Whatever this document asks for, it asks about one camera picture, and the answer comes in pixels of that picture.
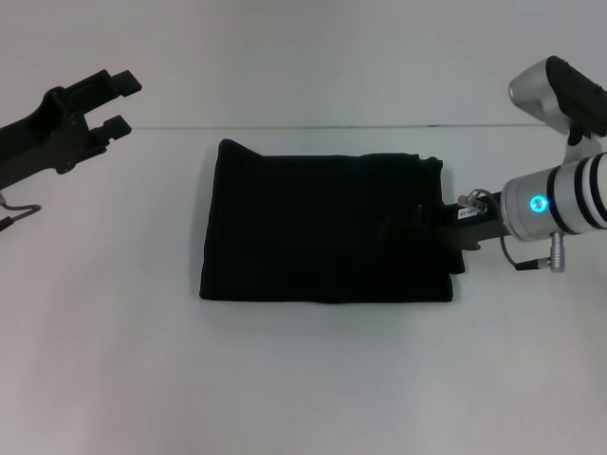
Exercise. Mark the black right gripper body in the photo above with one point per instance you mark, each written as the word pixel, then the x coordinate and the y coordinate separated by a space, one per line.
pixel 474 230

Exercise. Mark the black shirt with FREE print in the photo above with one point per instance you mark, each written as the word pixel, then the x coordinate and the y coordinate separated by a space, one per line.
pixel 322 227

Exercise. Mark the silver right wrist depth camera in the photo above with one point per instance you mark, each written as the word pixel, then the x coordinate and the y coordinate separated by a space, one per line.
pixel 559 95

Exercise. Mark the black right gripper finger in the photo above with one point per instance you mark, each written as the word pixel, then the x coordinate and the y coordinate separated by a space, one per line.
pixel 417 220

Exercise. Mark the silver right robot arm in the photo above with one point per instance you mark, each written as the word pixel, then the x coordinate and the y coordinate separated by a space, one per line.
pixel 559 199

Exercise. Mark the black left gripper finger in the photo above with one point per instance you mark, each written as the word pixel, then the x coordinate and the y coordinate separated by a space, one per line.
pixel 109 85
pixel 113 128

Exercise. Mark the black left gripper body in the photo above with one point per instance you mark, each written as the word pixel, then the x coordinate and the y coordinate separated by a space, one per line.
pixel 42 137

